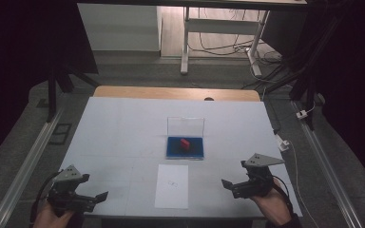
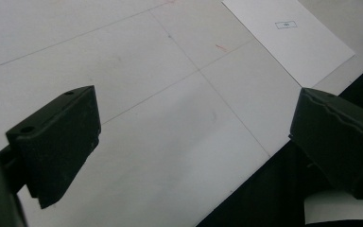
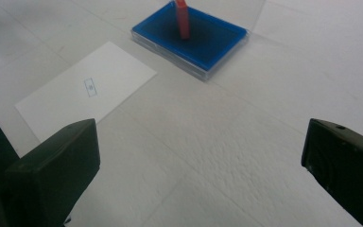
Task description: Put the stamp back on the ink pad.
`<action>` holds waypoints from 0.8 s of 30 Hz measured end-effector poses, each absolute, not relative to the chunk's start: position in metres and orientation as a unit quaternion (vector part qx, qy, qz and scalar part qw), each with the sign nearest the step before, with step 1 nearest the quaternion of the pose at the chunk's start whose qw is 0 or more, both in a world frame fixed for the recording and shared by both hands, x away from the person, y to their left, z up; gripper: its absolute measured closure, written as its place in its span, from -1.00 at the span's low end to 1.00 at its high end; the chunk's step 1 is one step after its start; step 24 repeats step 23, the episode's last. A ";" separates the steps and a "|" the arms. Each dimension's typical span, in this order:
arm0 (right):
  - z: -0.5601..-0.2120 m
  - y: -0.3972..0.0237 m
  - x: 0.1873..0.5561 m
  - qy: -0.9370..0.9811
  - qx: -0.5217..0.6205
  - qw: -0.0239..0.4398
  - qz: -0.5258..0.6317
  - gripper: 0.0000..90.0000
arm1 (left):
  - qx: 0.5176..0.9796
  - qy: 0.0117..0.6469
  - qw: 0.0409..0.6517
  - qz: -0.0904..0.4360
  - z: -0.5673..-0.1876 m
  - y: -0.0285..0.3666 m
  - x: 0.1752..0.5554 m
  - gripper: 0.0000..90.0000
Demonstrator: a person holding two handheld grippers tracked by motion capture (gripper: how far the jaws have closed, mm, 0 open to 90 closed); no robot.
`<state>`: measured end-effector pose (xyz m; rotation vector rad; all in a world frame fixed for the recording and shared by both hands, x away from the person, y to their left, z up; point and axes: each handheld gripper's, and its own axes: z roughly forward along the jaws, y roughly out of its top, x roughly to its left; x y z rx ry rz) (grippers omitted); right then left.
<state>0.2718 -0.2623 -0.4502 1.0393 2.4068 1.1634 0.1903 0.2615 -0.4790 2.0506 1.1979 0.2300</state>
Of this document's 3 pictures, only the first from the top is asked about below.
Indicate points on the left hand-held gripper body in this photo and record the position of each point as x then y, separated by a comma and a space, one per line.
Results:
69, 175

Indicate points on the small white plug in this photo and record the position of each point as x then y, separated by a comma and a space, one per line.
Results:
301, 114

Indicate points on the black floor frame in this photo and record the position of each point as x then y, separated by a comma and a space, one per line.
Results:
60, 134

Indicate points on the white paper sheet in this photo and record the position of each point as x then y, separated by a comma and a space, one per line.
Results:
171, 196

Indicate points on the red stamp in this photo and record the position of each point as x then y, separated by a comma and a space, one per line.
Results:
185, 143

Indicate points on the white power adapter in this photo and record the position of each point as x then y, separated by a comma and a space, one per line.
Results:
282, 144

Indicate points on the aluminium rail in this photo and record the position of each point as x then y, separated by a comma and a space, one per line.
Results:
329, 177
22, 174

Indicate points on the person's right hand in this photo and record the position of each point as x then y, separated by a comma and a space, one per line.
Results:
274, 205

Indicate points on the dark curtain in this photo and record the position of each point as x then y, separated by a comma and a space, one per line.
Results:
355, 79
19, 47

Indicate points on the white table cover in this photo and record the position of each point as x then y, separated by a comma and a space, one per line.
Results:
123, 142

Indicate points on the white cabinet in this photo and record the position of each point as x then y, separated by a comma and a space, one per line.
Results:
119, 27

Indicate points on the person's left hand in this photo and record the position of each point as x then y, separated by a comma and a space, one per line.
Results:
49, 220

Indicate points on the wooden table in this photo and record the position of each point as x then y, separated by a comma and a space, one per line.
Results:
171, 93

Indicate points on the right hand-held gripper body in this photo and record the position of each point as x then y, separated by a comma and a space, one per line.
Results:
261, 161

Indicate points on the white desk frame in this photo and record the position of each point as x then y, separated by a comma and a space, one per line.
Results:
217, 26

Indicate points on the dark desk top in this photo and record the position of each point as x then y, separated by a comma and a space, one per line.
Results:
202, 3

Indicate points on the blue ink pad box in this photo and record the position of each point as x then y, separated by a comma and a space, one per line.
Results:
176, 151

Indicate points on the black metal stand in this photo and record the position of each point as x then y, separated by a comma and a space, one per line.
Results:
52, 95
309, 88

